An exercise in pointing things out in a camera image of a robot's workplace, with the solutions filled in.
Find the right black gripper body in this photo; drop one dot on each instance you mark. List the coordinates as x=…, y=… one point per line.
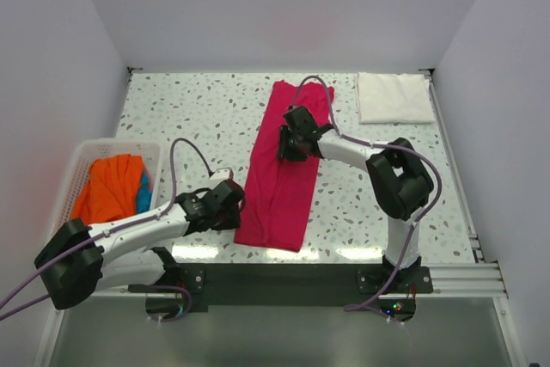
x=296, y=139

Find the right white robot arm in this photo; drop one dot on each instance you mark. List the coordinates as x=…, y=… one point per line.
x=400, y=182

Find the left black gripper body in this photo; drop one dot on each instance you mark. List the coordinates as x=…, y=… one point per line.
x=225, y=212

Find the aluminium rail frame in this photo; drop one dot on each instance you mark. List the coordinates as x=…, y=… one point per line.
x=469, y=326

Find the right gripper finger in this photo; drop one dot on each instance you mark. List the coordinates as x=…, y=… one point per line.
x=284, y=138
x=296, y=154

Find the orange t shirt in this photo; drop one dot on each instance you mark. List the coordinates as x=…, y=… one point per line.
x=111, y=190

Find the white plastic basket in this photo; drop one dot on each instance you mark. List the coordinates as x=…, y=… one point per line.
x=77, y=173

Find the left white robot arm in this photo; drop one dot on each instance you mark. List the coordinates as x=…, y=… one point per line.
x=70, y=264

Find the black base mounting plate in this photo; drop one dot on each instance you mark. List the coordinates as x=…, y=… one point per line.
x=308, y=285

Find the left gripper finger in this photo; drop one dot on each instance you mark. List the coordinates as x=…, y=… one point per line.
x=231, y=221
x=237, y=202

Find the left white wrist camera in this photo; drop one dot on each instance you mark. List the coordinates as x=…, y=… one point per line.
x=219, y=176

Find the pink t shirt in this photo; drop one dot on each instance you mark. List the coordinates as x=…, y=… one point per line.
x=279, y=193

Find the blue t shirt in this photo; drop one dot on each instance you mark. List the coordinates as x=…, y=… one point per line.
x=144, y=193

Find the folded white t shirt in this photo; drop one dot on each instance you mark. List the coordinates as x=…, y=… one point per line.
x=393, y=98

